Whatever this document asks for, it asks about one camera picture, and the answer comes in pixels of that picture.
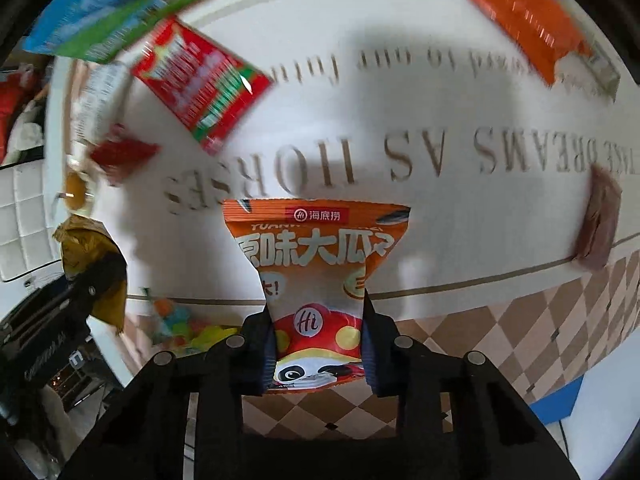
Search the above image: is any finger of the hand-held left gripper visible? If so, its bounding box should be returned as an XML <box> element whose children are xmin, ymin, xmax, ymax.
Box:
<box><xmin>70</xmin><ymin>252</ymin><xmax>128</xmax><ymax>321</ymax></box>

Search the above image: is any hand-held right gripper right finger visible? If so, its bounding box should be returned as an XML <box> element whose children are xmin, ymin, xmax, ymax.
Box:
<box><xmin>362</xmin><ymin>290</ymin><xmax>583</xmax><ymax>480</ymax></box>

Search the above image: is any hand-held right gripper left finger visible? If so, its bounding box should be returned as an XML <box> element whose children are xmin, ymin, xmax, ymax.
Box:
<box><xmin>57</xmin><ymin>310</ymin><xmax>278</xmax><ymax>480</ymax></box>

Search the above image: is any mustard yellow snack packet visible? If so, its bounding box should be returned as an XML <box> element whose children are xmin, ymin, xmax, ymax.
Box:
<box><xmin>54</xmin><ymin>214</ymin><xmax>128</xmax><ymax>333</ymax></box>

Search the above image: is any clear packet with brown food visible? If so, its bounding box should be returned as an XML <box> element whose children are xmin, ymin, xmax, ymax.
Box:
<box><xmin>62</xmin><ymin>157</ymin><xmax>98</xmax><ymax>211</ymax></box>

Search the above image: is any orange sunflower seed packet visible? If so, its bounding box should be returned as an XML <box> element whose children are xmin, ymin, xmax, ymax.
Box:
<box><xmin>222</xmin><ymin>200</ymin><xmax>413</xmax><ymax>393</ymax></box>

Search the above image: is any silver snack packet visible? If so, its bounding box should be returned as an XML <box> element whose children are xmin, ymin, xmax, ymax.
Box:
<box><xmin>72</xmin><ymin>60</ymin><xmax>133</xmax><ymax>161</ymax></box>

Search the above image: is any colourful candy packet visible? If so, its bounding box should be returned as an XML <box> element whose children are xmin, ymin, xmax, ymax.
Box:
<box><xmin>142</xmin><ymin>287</ymin><xmax>241</xmax><ymax>358</ymax></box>

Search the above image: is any white tufted sofa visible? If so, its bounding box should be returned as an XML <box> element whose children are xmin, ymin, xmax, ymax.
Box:
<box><xmin>0</xmin><ymin>160</ymin><xmax>66</xmax><ymax>281</ymax></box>

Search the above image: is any small dark red snack packet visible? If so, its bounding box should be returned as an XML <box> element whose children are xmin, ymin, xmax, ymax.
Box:
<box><xmin>90</xmin><ymin>125</ymin><xmax>161</xmax><ymax>186</ymax></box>

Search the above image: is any white cloth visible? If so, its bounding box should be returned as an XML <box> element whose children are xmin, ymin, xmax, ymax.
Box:
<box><xmin>5</xmin><ymin>120</ymin><xmax>46</xmax><ymax>163</ymax></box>

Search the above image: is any blue panel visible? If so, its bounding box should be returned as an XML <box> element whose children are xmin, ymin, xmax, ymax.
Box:
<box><xmin>530</xmin><ymin>375</ymin><xmax>586</xmax><ymax>431</ymax></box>

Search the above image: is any red cloth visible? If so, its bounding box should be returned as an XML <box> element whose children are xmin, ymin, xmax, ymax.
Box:
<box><xmin>0</xmin><ymin>77</ymin><xmax>38</xmax><ymax>126</ymax></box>

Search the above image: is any red green snack packet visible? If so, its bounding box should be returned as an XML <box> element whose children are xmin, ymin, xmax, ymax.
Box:
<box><xmin>132</xmin><ymin>17</ymin><xmax>273</xmax><ymax>153</ymax></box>

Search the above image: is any white printed checkered-border mat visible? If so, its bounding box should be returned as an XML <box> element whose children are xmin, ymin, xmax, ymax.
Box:
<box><xmin>42</xmin><ymin>0</ymin><xmax>640</xmax><ymax>441</ymax></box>

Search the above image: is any blue green milk carton box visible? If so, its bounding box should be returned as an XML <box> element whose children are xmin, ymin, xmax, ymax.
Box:
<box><xmin>22</xmin><ymin>0</ymin><xmax>236</xmax><ymax>63</ymax></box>

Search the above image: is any brown snack packet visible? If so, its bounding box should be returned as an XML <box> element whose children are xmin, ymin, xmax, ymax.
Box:
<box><xmin>575</xmin><ymin>165</ymin><xmax>623</xmax><ymax>268</ymax></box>

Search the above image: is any white green snack packet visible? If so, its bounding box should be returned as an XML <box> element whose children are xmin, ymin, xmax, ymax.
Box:
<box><xmin>560</xmin><ymin>50</ymin><xmax>621</xmax><ymax>103</ymax></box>

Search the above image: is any plain orange snack packet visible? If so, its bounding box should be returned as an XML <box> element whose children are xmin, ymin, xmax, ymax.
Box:
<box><xmin>467</xmin><ymin>0</ymin><xmax>593</xmax><ymax>86</ymax></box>

